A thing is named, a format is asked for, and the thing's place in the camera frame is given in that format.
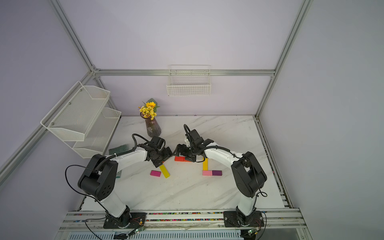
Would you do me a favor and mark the yellow block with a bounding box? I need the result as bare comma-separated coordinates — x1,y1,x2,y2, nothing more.
159,164,170,178
203,159,209,171

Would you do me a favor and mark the pink block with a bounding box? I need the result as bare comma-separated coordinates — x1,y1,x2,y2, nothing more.
203,170,213,176

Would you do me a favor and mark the purple block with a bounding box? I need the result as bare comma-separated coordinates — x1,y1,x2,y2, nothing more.
212,170,223,176

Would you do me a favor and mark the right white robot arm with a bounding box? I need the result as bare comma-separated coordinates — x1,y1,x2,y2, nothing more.
174,125,268,225

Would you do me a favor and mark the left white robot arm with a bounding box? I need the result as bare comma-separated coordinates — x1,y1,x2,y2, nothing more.
75,134,173,222

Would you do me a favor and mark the dark glass vase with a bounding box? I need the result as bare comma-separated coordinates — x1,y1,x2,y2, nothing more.
145,118,162,138

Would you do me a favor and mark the magenta block in pile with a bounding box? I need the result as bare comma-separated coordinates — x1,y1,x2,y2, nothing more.
150,171,162,177

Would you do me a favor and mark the yellow flower bouquet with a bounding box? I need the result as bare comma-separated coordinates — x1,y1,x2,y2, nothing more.
139,98,160,121

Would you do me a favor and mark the white two-tier mesh shelf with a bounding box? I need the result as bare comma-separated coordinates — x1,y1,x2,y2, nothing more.
41,82,121,159

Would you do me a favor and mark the white wire wall basket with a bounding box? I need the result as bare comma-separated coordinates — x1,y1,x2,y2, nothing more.
167,65,212,97

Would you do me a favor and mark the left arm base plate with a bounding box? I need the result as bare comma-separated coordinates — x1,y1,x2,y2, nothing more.
103,212,147,229

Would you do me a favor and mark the aluminium frame back bar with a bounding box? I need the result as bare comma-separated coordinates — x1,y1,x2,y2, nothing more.
94,69,276,77

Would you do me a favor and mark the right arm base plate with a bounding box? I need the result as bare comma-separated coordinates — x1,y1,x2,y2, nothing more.
223,211,265,228

